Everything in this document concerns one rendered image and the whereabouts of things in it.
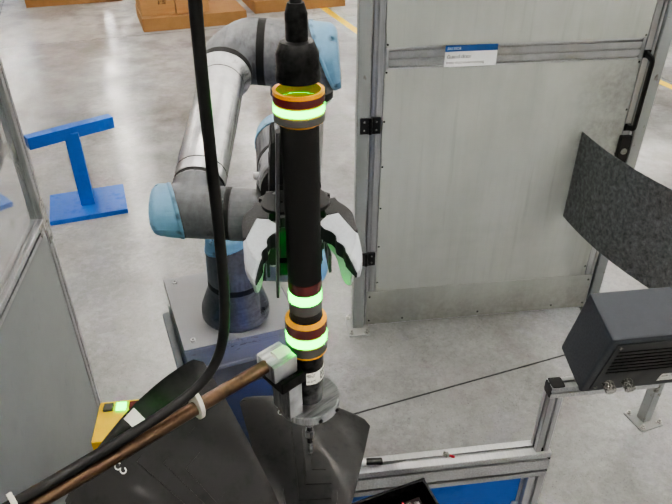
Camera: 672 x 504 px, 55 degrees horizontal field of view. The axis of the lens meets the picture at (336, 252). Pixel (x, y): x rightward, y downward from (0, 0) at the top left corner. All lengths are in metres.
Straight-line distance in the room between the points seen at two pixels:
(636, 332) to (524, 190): 1.65
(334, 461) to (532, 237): 2.13
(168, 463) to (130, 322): 2.49
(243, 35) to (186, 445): 0.68
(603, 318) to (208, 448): 0.78
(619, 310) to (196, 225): 0.80
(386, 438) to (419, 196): 0.99
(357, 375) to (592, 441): 0.97
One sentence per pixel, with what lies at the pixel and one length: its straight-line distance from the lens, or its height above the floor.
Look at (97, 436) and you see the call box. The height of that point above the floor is 1.07.
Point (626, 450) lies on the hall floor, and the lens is 2.81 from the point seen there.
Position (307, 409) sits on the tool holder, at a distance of 0.73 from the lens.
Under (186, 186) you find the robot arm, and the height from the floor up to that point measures 1.59.
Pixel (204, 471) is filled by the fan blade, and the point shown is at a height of 1.37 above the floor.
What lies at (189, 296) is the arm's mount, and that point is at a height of 1.08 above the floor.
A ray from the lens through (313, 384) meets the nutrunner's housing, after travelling 0.71.
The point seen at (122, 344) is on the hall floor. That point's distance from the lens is 3.15.
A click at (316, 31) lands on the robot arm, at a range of 1.16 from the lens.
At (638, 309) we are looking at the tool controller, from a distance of 1.33.
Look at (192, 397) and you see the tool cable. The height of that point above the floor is 1.57.
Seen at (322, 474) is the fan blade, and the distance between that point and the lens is 1.02.
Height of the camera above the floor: 2.00
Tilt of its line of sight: 34 degrees down
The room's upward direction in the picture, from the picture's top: straight up
